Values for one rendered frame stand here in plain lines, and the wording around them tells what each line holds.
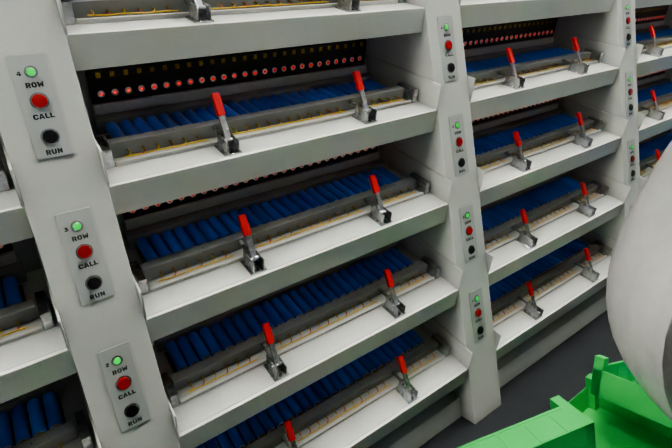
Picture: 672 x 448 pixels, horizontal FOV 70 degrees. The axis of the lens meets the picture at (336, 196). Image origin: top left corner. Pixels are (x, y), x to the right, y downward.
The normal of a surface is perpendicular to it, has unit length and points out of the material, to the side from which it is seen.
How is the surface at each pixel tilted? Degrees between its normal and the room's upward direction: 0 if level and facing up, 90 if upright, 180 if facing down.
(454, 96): 90
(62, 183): 90
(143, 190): 113
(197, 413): 23
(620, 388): 70
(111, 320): 90
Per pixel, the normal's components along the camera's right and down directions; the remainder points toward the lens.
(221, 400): 0.06, -0.85
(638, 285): -0.99, -0.15
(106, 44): 0.58, 0.45
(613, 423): -0.17, -0.96
